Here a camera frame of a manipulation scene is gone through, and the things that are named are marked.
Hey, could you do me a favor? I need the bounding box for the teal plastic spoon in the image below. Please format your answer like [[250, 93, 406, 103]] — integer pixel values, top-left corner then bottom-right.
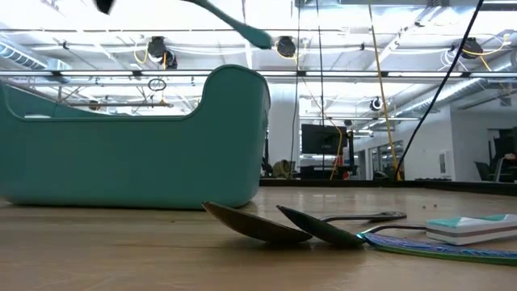
[[181, 0, 274, 51]]

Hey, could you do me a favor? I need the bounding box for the olive green bag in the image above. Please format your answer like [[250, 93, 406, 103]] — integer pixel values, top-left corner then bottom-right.
[[271, 158, 296, 179]]

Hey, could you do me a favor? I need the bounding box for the purple iridescent spoon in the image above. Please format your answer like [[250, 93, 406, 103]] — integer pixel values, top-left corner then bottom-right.
[[276, 204, 429, 248]]

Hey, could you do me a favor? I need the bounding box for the black office chair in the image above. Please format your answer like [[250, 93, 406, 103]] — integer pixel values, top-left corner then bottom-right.
[[474, 155, 517, 183]]

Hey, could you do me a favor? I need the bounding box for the yellow cable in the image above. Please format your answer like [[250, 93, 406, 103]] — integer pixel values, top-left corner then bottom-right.
[[367, 0, 402, 182], [329, 116, 343, 181]]

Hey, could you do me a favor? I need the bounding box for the silver spoon white teal handle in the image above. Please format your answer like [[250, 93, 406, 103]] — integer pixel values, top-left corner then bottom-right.
[[426, 213, 517, 247]]

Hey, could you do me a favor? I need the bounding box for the iridescent spoon teal handle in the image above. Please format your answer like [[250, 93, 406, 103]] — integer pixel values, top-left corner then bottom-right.
[[357, 230, 517, 267]]

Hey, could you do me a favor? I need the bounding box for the dark metal spoon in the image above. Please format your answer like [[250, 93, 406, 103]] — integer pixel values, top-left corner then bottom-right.
[[200, 200, 408, 245]]

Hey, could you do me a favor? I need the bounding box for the black metal table frame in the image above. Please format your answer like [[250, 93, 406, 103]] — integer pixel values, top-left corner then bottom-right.
[[260, 177, 517, 196]]

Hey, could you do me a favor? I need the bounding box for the black computer monitor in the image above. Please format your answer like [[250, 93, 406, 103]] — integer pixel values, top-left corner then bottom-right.
[[301, 123, 349, 156]]

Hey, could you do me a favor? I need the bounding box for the teal plastic bin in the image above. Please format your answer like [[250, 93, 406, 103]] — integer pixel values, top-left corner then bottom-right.
[[0, 63, 271, 210]]

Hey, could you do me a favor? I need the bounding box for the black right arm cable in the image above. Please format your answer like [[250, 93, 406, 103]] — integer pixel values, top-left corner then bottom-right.
[[393, 0, 485, 181]]

